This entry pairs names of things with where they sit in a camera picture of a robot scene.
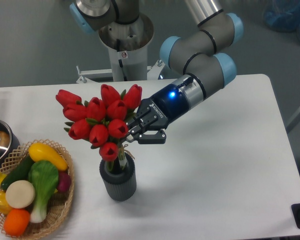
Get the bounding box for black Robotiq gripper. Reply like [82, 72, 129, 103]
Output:
[126, 84, 190, 145]

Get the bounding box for red tulip bouquet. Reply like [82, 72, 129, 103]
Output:
[55, 84, 143, 174]

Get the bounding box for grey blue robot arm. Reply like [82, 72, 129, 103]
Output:
[69, 0, 244, 144]

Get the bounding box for dark grey ribbed vase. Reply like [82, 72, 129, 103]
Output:
[99, 153, 137, 202]

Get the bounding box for purple red radish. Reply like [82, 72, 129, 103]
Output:
[56, 171, 72, 193]

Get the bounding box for yellow squash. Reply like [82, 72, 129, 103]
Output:
[28, 142, 68, 171]

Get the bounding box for green bok choy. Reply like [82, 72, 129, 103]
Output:
[28, 160, 59, 224]

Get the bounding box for woven wicker basket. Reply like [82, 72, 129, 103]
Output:
[0, 139, 75, 240]

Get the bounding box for dark green cucumber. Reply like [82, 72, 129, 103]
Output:
[0, 155, 35, 191]

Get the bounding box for beige round bun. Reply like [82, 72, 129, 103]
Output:
[5, 180, 36, 209]

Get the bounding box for orange fruit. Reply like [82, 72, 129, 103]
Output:
[3, 208, 30, 237]

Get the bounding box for yellow bell pepper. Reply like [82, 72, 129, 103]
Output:
[0, 190, 13, 215]

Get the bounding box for blue plastic bag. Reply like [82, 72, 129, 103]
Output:
[262, 0, 300, 41]

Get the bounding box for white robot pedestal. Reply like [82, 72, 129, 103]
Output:
[76, 13, 165, 83]

